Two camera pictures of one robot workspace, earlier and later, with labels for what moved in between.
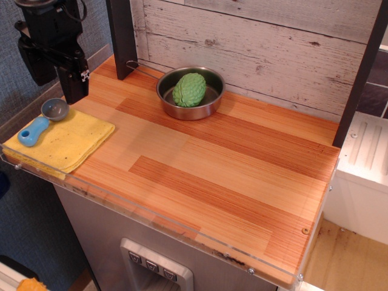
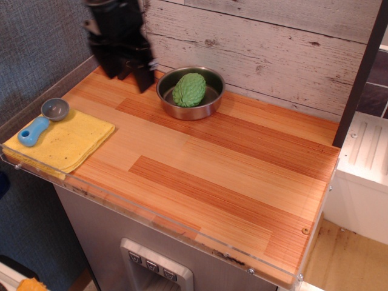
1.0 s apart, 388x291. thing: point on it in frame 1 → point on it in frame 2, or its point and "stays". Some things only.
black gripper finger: x=74 y=79 → x=143 y=67
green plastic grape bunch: x=188 y=90 stays
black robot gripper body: x=56 y=23 → x=121 y=28
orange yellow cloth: x=31 y=284 stays
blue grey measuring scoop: x=54 y=109 stays
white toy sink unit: x=358 y=198 stays
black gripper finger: x=41 y=63 → x=113 y=59
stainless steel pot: x=207 y=107 stays
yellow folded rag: x=65 y=144 stays
